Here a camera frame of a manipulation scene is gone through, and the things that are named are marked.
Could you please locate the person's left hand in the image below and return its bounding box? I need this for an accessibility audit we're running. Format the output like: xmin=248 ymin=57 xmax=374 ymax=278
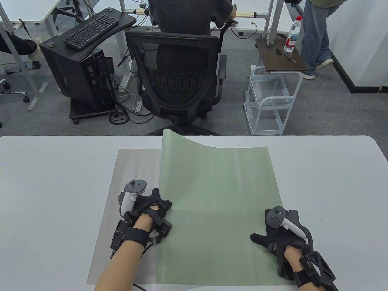
xmin=133 ymin=188 xmax=172 ymax=240

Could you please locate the person's right hand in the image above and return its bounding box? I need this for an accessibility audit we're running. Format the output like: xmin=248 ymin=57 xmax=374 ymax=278
xmin=250 ymin=210 xmax=312 ymax=275

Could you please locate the grey desk mat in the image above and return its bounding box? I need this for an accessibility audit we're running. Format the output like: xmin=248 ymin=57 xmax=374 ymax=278
xmin=86 ymin=148 xmax=163 ymax=285

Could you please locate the green desk mat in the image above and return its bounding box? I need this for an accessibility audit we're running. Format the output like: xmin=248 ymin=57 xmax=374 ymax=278
xmin=158 ymin=129 xmax=296 ymax=286

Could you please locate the person's left forearm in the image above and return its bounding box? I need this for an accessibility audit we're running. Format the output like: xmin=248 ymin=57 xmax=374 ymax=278
xmin=94 ymin=214 xmax=152 ymax=291

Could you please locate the white desk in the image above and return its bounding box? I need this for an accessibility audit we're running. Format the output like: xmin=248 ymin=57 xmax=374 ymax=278
xmin=121 ymin=0 xmax=293 ymax=34
xmin=0 ymin=0 xmax=62 ymax=25

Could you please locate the white and grey controller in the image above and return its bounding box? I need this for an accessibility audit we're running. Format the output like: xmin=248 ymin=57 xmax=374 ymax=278
xmin=265 ymin=206 xmax=309 ymax=240
xmin=118 ymin=180 xmax=148 ymax=217

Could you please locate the black mesh office chair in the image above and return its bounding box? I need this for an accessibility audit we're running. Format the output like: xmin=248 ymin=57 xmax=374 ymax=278
xmin=125 ymin=30 xmax=228 ymax=136

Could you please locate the black computer tower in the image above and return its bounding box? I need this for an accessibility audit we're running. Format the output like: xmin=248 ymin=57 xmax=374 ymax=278
xmin=41 ymin=45 xmax=117 ymax=113

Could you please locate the grey chair base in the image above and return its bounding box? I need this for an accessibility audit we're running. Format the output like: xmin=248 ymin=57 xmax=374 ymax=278
xmin=0 ymin=78 xmax=31 ymax=102

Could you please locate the brown side table top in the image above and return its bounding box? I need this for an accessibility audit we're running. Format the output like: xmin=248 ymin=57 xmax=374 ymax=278
xmin=255 ymin=38 xmax=309 ymax=73

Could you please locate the black keyboard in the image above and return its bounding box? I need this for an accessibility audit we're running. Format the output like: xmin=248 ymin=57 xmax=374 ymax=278
xmin=63 ymin=14 xmax=120 ymax=50

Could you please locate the black computer cart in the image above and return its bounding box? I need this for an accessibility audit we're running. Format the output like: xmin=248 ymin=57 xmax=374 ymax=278
xmin=39 ymin=8 xmax=137 ymax=125

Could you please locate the grey foot pedal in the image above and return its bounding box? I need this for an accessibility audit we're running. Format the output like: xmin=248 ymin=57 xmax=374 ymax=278
xmin=5 ymin=61 xmax=41 ymax=75

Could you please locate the clear water bottle red cap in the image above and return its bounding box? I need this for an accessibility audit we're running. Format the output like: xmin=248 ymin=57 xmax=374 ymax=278
xmin=284 ymin=15 xmax=303 ymax=52

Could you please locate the black chair base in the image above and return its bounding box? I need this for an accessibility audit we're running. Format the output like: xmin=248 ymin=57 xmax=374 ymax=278
xmin=53 ymin=0 xmax=91 ymax=23

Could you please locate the beige padded bar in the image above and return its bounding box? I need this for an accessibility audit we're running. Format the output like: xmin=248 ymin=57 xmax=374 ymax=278
xmin=133 ymin=8 xmax=258 ymax=18

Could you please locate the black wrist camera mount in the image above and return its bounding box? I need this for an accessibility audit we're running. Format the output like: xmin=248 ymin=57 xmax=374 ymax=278
xmin=110 ymin=219 xmax=174 ymax=259
xmin=293 ymin=252 xmax=338 ymax=291

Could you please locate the bundle of black floor cables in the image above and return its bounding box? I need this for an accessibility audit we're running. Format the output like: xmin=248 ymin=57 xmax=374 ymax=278
xmin=108 ymin=77 xmax=155 ymax=125

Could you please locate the white wire trolley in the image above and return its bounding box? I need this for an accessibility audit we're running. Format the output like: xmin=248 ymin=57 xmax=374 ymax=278
xmin=244 ymin=65 xmax=303 ymax=136

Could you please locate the grey metal frame leg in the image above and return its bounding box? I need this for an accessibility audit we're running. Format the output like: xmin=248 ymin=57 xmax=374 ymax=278
xmin=262 ymin=0 xmax=284 ymax=46
xmin=0 ymin=3 xmax=49 ymax=111

